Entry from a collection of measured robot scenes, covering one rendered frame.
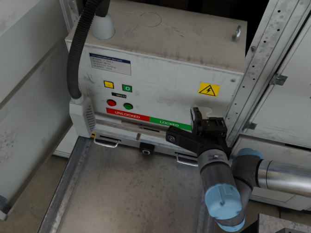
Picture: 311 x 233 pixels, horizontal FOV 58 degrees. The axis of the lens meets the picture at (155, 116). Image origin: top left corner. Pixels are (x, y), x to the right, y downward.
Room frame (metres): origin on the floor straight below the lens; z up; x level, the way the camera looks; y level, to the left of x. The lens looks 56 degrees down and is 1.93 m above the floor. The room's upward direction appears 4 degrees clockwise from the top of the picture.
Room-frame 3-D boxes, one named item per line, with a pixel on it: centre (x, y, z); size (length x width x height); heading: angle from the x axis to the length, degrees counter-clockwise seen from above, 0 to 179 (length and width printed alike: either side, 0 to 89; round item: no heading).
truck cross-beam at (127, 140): (0.56, 0.02, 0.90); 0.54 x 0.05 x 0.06; 81
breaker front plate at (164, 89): (0.54, 0.02, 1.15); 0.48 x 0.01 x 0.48; 81
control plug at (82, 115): (0.51, 0.24, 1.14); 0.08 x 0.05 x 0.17; 171
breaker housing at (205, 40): (0.80, -0.02, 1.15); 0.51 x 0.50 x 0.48; 171
